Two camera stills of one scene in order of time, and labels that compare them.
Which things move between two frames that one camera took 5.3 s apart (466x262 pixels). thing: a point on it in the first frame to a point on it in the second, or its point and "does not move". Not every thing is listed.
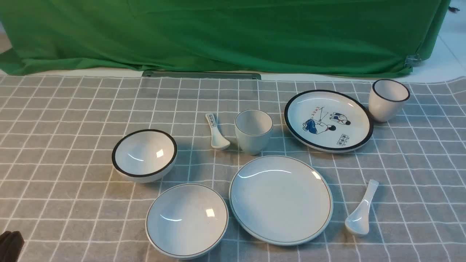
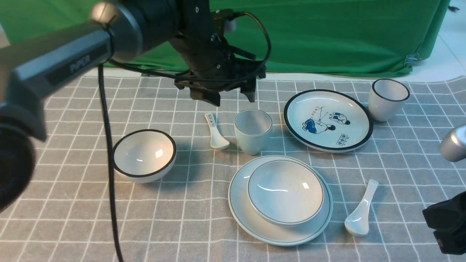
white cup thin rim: x=253 y=128 does not move
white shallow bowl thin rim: x=186 y=221 to x=284 y=192
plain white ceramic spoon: x=357 y=222 does not move
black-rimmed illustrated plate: x=328 y=121 does not move
